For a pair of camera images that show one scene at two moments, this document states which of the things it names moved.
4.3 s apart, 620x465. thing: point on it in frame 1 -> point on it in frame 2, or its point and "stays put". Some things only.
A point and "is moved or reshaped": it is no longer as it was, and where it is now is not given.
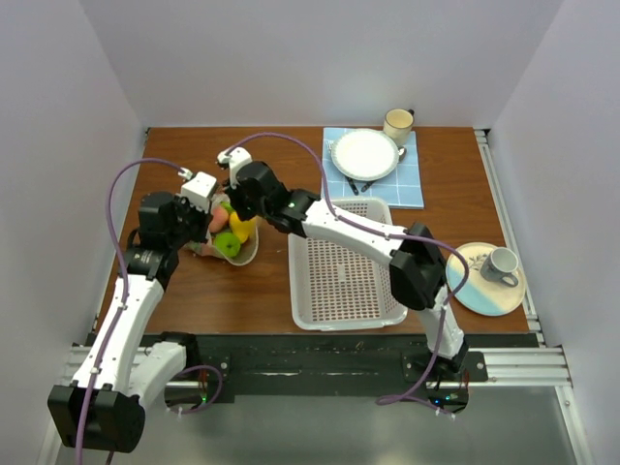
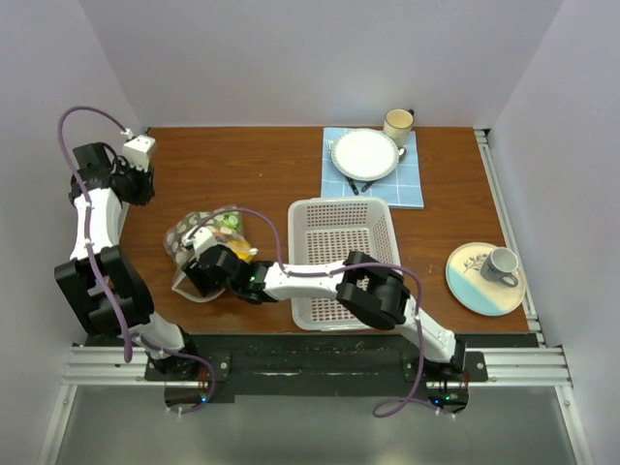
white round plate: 364,154 stays put
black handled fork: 353,185 stays put
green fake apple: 228,244 -> 230,225
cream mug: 398,124 stays put
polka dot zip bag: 230,238 is moved or reshaped
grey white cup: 499,266 stays put
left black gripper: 182,203 -> 146,191
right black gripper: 233,195 -> 201,277
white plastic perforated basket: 335,288 stays put
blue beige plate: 480,294 stays put
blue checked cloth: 401,187 stays put
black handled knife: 367,185 stays put
